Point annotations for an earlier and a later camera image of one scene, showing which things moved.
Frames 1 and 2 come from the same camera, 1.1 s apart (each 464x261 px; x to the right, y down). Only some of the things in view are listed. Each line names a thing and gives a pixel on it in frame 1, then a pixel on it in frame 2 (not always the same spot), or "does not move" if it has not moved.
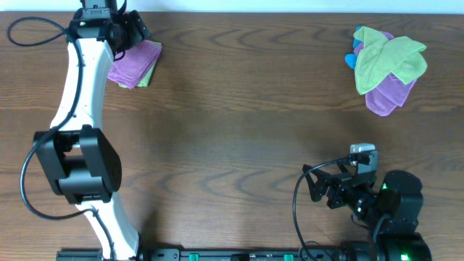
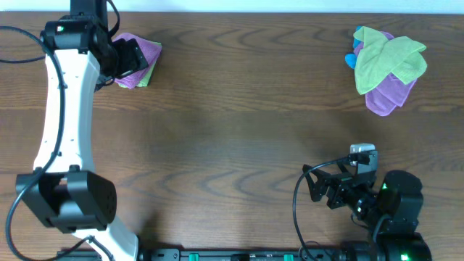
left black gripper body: [135, 27] to [134, 58]
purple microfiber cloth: [138, 61] does not move
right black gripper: [341, 183] does not move
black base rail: [213, 254] does not move
